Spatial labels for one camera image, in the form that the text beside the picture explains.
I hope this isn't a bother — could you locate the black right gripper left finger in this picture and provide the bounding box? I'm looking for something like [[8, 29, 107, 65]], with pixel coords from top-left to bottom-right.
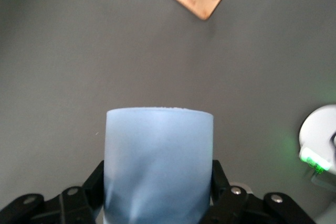
[[0, 159, 105, 224]]

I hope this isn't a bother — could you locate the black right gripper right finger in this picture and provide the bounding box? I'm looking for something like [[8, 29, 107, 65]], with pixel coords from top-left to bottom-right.
[[201, 159, 317, 224]]

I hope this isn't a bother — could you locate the light blue plastic cup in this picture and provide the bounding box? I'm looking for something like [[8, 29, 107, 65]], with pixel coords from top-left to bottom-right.
[[102, 106, 214, 224]]

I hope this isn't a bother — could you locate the dark grey table mat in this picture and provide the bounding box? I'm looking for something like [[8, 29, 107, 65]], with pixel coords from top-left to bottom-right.
[[0, 0, 336, 224]]

